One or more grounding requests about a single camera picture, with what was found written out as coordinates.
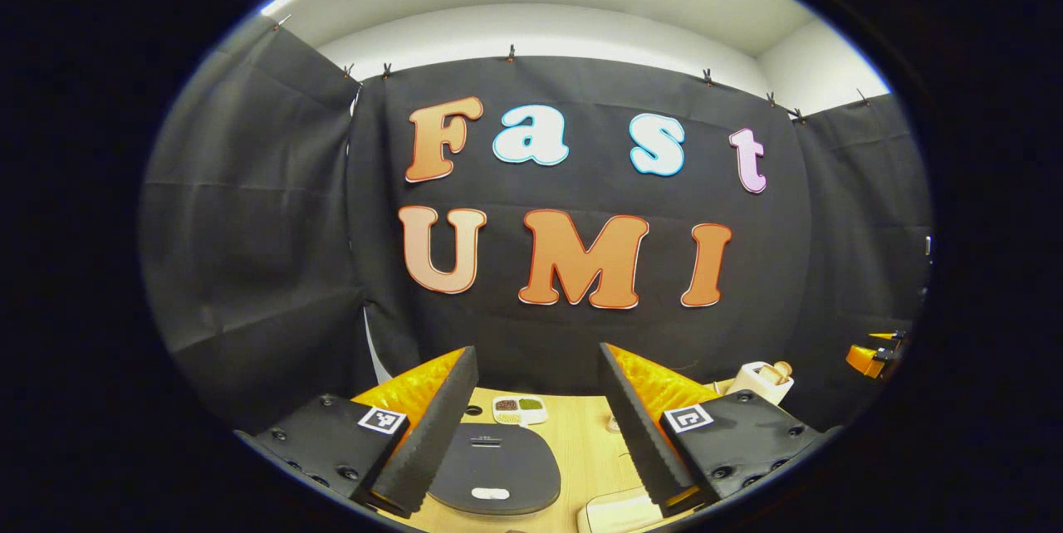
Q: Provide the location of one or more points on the white divided condiment dish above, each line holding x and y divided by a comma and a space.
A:
519, 410

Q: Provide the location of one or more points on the toast slice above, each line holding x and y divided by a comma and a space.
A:
771, 374
784, 368

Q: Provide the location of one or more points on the black backdrop cloth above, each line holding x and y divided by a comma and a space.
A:
540, 342

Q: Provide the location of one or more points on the black rice cooker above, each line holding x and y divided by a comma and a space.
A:
498, 458

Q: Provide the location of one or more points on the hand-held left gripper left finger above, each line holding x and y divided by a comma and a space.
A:
432, 433

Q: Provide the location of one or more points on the white toaster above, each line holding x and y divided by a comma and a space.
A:
751, 388

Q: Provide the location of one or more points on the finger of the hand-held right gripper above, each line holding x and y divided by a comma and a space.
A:
865, 360
884, 336

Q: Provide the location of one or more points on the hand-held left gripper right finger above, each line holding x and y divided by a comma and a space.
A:
639, 433

